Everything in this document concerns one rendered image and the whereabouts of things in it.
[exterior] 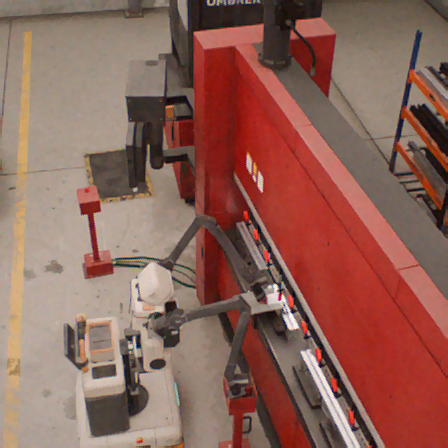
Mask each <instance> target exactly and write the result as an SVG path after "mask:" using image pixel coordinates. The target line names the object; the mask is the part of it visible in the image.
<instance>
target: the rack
mask: <svg viewBox="0 0 448 448"><path fill-rule="evenodd" d="M421 36H422V32H420V30H419V29H418V30H417V31H416V35H415V40H414V45H413V50H412V55H411V60H410V65H409V70H408V74H407V79H406V85H405V90H404V95H403V100H402V105H401V110H400V114H399V119H398V124H397V129H396V134H395V139H394V144H393V149H392V153H391V158H390V163H389V168H388V170H389V171H390V172H391V173H392V175H393V176H394V177H395V176H400V175H409V174H415V176H416V177H412V178H402V179H397V181H398V183H399V184H410V183H420V184H421V185H422V188H413V189H404V190H405V191H406V192H407V193H409V192H418V191H426V192H427V194H428V195H429V197H430V198H431V199H432V201H433V202H434V204H435V205H436V207H437V208H438V209H439V211H440V209H442V205H443V201H442V199H440V198H439V196H438V195H437V194H436V193H435V192H434V190H433V189H432V187H431V186H430V185H429V183H428V182H427V179H426V178H425V176H424V175H423V173H422V172H421V170H420V169H419V168H418V167H417V166H416V164H415V163H414V161H413V160H412V159H411V157H410V156H409V154H408V153H407V152H409V151H411V150H410V149H409V147H403V146H402V145H401V143H400V142H399V141H400V137H401V132H402V127H403V122H404V118H406V120H407V121H408V122H409V124H410V125H411V126H412V127H413V129H414V130H415V131H416V133H417V134H418V135H419V137H420V138H421V139H422V140H423V142H424V143H425V144H426V145H419V146H418V148H419V149H420V150H424V149H425V148H427V147H428V148H429V149H430V151H431V152H432V153H433V155H434V156H435V157H436V159H437V160H438V161H439V162H440V164H441V165H442V166H443V168H445V169H446V170H447V172H448V159H447V158H445V157H444V155H443V154H442V151H441V149H440V148H439V147H438V146H437V144H434V143H433V141H432V140H431V139H432V138H431V137H430V136H429V134H428V135H427V134H426V132H425V131H424V130H423V129H422V127H421V126H420V125H419V124H418V122H417V121H416V120H415V119H414V118H415V117H414V116H413V114H412V113H411V114H410V112H409V111H408V110H407V109H406V108H407V103H408V99H409V94H410V89H411V84H412V82H413V83H414V84H415V85H416V87H417V88H418V89H419V90H420V91H421V92H422V94H423V95H424V96H425V97H426V98H427V99H428V101H429V102H430V103H431V104H432V105H433V106H434V108H435V109H436V110H437V111H433V112H434V113H435V114H436V115H437V116H442V117H443V118H444V119H445V121H446V122H447V123H448V111H447V109H446V108H445V107H444V106H443V105H442V104H441V102H440V101H439V100H438V99H437V98H436V97H435V96H434V95H433V93H432V92H431V91H430V90H429V89H428V88H427V87H426V85H425V84H424V83H423V81H422V80H421V79H420V77H419V76H418V72H419V71H416V72H414V69H415V65H416V60H417V55H418V50H419V46H420V41H421ZM445 121H444V125H445V124H446V123H445ZM397 151H398V152H399V153H400V154H401V156H402V157H403V159H404V160H405V162H406V163H407V164H408V166H409V167H410V169H411V170H412V171H403V172H393V170H394V165H395V160H396V156H397ZM395 178H396V177H395ZM427 194H425V195H423V196H424V198H425V199H426V201H427V202H428V204H429V205H430V206H431V205H434V204H433V203H432V202H431V200H430V199H429V197H428V196H427ZM447 211H448V208H447ZM447 211H446V215H445V218H446V216H448V215H447V213H448V212H447ZM445 218H444V222H443V225H444V223H446V224H448V217H447V218H446V219H447V220H446V219H445ZM445 220H446V222H445ZM446 224H445V225H444V226H445V227H444V226H443V225H442V229H441V232H442V230H444V231H446V233H447V230H448V226H447V225H446ZM443 227H444V229H443ZM446 228H447V229H446ZM444 231H443V232H444ZM443 232H442V233H443ZM446 233H445V232H444V233H443V235H445V237H446Z"/></svg>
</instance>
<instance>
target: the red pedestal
mask: <svg viewBox="0 0 448 448"><path fill-rule="evenodd" d="M76 192H77V198H78V203H79V208H80V212H81V216H82V215H87V216H88V223H89V230H90V237H91V244H92V252H91V253H86V254H84V259H85V262H83V263H82V266H83V271H84V277H85V279H91V278H96V277H102V276H107V275H112V274H114V269H113V261H112V258H111V254H110V250H109V249H107V250H102V251H99V249H98V241H97V234H96V226H95V219H94V213H99V212H101V205H100V199H99V195H98V192H97V188H96V186H93V187H87V188H81V189H76Z"/></svg>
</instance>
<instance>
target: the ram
mask: <svg viewBox="0 0 448 448"><path fill-rule="evenodd" d="M248 152H249V154H250V156H251V157H252V174H251V172H250V170H249V169H248V167H247V160H248ZM254 162H255V164H256V166H257V173H256V174H255V172H254ZM259 171H260V173H261V174H262V176H263V178H264V180H263V194H262V192H261V190H260V189H259V187H258V177H259ZM234 172H235V174H236V176H237V178H238V180H239V181H240V183H241V185H242V188H244V190H245V191H246V193H247V195H248V197H249V199H250V201H251V202H252V204H253V206H254V208H255V210H256V212H257V213H258V215H259V217H260V219H261V221H262V223H263V224H264V226H265V228H266V230H267V232H268V234H269V235H270V237H271V239H272V241H273V243H274V245H275V246H276V248H277V250H278V252H279V254H280V256H281V257H282V259H283V261H284V263H285V265H286V267H287V268H288V271H289V273H290V275H291V277H292V279H293V280H294V282H295V284H296V286H297V288H298V290H299V291H300V293H301V295H302V297H303V299H304V300H305V302H306V304H307V306H308V308H309V310H310V311H311V313H312V315H313V317H314V319H315V321H316V322H317V324H318V326H319V328H320V330H321V332H322V333H323V335H324V337H325V339H326V341H327V343H328V344H329V346H330V348H331V350H332V352H333V354H334V355H335V357H336V359H338V361H339V364H340V366H341V367H342V369H343V371H344V373H345V375H346V377H347V378H348V380H349V382H350V384H351V386H352V388H353V389H354V391H355V393H356V395H357V397H358V398H359V400H360V402H361V404H362V406H363V408H364V409H365V411H366V413H367V415H368V417H369V419H370V420H371V422H372V424H373V426H374V428H375V430H376V431H377V433H378V435H379V437H380V439H381V441H382V442H383V444H384V446H385V448H448V377H447V376H446V375H445V373H444V372H443V370H442V369H441V367H440V366H439V364H438V363H437V361H436V360H435V359H434V357H433V356H432V354H431V353H430V351H429V350H428V348H427V347H426V345H425V344H424V342H423V341H422V340H421V338H420V337H419V335H418V334H417V332H416V331H415V329H414V328H413V326H412V325H411V323H410V322H409V321H408V319H407V318H406V316H405V315H404V313H403V312H402V310H401V309H400V307H399V306H398V304H397V303H396V302H395V300H394V299H393V297H392V296H391V294H390V293H389V291H388V290H387V288H386V287H385V286H384V284H383V283H382V281H381V280H380V278H379V277H378V275H377V274H376V271H375V270H374V268H373V267H372V266H371V264H370V263H369V261H368V260H367V258H366V257H365V255H364V254H363V252H362V251H361V249H360V248H359V247H358V245H357V244H356V242H355V241H354V239H353V238H352V236H351V235H350V233H349V232H348V230H347V229H346V228H345V226H344V225H343V223H342V222H341V220H340V219H339V217H338V216H337V214H336V213H335V211H334V210H333V209H331V207H330V206H329V204H328V203H327V201H326V200H325V198H324V197H323V195H322V194H321V192H320V191H319V190H318V188H317V187H316V184H315V183H314V181H313V180H312V178H311V177H310V175H309V174H308V173H307V171H306V170H305V168H304V167H303V165H302V164H301V162H300V161H299V159H298V158H297V156H296V155H295V154H294V152H293V151H292V149H291V148H290V146H289V145H288V143H287V142H286V140H285V139H284V137H283V136H282V135H281V133H280V132H279V130H278V129H277V127H276V126H275V124H274V123H273V121H272V120H271V118H270V117H269V116H268V114H267V113H266V111H265V110H264V108H263V107H262V105H261V104H260V102H259V101H258V99H257V98H256V97H255V94H254V93H253V91H252V90H251V88H250V87H249V85H248V84H247V82H246V81H245V79H243V78H242V77H241V75H240V74H239V72H237V88H236V120H235V151H234ZM254 174H255V176H256V181H255V179H254V177H253V176H254ZM234 180H235V181H236V183H237V185H238V188H239V190H240V192H241V194H243V195H244V197H245V199H246V201H247V203H248V205H249V207H250V208H251V210H252V212H253V214H254V216H255V218H256V220H257V221H258V223H259V225H260V227H261V229H262V231H263V233H264V234H265V236H266V238H267V240H268V242H269V244H270V246H271V247H272V249H273V251H274V253H275V255H276V257H277V259H278V260H279V262H280V264H281V266H282V268H283V271H284V273H285V274H286V276H287V278H288V280H289V282H290V284H291V286H292V287H293V289H294V291H295V293H296V295H297V297H298V299H299V300H300V302H301V304H302V306H303V308H304V310H305V312H306V313H307V315H308V317H309V319H310V321H311V323H312V325H313V326H314V328H315V330H316V332H317V334H318V336H319V338H320V339H321V341H322V343H323V345H324V347H325V349H326V351H327V352H328V354H329V356H330V358H331V360H332V362H333V365H334V366H335V368H336V370H337V372H339V374H340V376H341V378H342V379H343V381H344V383H345V385H346V387H347V389H348V391H349V392H350V394H351V396H352V398H353V400H354V402H355V404H356V405H357V407H358V409H359V411H360V413H361V415H362V417H363V418H364V420H365V422H366V424H367V426H368V428H369V430H370V431H371V433H372V435H373V437H374V439H375V441H376V443H377V444H378V446H379V448H382V447H381V445H380V443H379V441H378V439H377V437H376V436H375V434H374V432H373V430H372V428H371V426H370V425H369V423H368V421H367V419H366V417H365V415H364V414H363V412H362V410H361V408H360V406H359V404H358V402H357V401H356V399H355V397H354V395H353V393H352V391H351V390H350V388H349V386H348V384H347V382H346V380H345V378H344V377H343V375H342V373H341V371H340V369H339V367H337V366H336V364H335V361H334V359H333V357H332V355H331V353H330V352H329V350H328V348H327V346H326V344H325V342H324V341H323V339H322V337H321V335H320V333H319V331H318V329H317V328H316V326H315V324H314V322H313V320H312V318H311V317H310V315H309V313H308V311H307V309H306V307H305V306H304V304H303V302H302V300H301V298H300V296H299V294H298V293H297V291H296V289H295V287H294V285H293V283H292V282H291V280H290V278H289V276H288V274H287V272H286V269H285V268H284V266H283V264H282V262H281V260H280V258H279V257H278V255H277V253H276V251H275V249H274V247H273V245H272V244H271V242H270V240H269V238H268V236H267V234H266V233H265V231H264V229H263V227H262V225H261V223H260V222H259V220H258V218H257V216H256V214H255V212H254V210H253V209H252V207H251V205H250V203H249V201H248V199H247V198H246V196H245V194H244V192H243V191H242V190H241V188H240V185H239V184H238V182H237V180H236V178H235V176H234Z"/></svg>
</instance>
